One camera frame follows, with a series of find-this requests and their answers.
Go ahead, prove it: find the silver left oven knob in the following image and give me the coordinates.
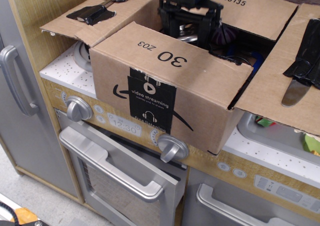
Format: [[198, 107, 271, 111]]
[[66, 95, 93, 122]]

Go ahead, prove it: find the silver pot lid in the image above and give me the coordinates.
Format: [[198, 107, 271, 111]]
[[177, 23, 198, 43]]

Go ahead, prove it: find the silver dishwasher door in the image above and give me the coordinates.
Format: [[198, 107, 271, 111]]
[[181, 168, 319, 226]]

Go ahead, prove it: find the grey stove burner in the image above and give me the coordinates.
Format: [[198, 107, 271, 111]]
[[73, 41, 92, 72]]

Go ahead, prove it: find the black cable on floor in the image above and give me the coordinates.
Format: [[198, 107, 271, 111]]
[[0, 200, 21, 224]]

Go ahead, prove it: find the grey fridge door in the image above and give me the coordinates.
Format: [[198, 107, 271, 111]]
[[0, 0, 80, 200]]

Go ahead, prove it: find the blue object in box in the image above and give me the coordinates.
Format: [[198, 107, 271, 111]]
[[225, 44, 265, 81]]

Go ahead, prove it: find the silver oven door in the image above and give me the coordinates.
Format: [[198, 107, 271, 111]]
[[59, 126, 187, 226]]

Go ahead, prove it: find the taped butter knife right flap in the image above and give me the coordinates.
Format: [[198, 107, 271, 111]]
[[281, 18, 320, 107]]

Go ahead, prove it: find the orange object on floor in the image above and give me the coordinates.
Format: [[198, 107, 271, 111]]
[[14, 207, 38, 225]]

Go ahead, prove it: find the toy play kitchen unit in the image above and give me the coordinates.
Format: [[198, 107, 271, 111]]
[[6, 0, 320, 225]]

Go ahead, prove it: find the grey toy sink basin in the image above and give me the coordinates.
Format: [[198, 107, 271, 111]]
[[237, 112, 320, 163]]

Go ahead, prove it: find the large brown cardboard box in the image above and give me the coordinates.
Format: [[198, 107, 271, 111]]
[[39, 0, 320, 156]]

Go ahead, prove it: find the silver oven knob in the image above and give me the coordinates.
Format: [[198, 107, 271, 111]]
[[157, 134, 189, 163], [66, 95, 93, 122]]

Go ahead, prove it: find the green yellow toy food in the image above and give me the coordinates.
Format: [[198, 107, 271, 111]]
[[303, 134, 320, 156]]

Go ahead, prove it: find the purple white striped ball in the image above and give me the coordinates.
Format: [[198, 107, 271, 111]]
[[212, 24, 239, 46]]

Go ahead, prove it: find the silver right oven knob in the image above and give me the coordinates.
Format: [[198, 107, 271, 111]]
[[157, 134, 189, 163]]

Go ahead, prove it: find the grey fridge door handle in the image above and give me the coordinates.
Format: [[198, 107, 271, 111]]
[[0, 45, 39, 117]]

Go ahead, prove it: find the green red toy food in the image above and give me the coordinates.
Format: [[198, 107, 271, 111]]
[[254, 115, 276, 128]]

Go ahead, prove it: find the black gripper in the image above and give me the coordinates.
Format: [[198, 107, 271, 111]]
[[158, 0, 223, 50]]

